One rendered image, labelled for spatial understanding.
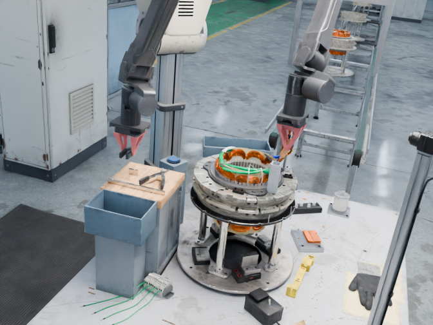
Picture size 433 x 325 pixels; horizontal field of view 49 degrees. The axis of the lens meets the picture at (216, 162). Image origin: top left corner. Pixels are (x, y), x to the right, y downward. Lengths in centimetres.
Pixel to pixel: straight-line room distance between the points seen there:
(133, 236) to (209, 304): 32
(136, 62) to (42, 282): 174
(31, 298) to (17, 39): 173
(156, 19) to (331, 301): 96
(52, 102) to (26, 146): 43
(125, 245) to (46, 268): 155
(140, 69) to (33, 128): 240
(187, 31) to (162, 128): 37
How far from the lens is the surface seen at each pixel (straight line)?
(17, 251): 303
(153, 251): 145
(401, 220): 123
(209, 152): 174
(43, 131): 362
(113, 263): 141
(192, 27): 171
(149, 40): 126
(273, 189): 139
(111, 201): 142
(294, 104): 128
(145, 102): 127
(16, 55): 357
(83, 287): 151
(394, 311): 160
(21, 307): 265
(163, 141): 183
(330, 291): 160
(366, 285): 163
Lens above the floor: 174
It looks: 25 degrees down
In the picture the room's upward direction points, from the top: 6 degrees clockwise
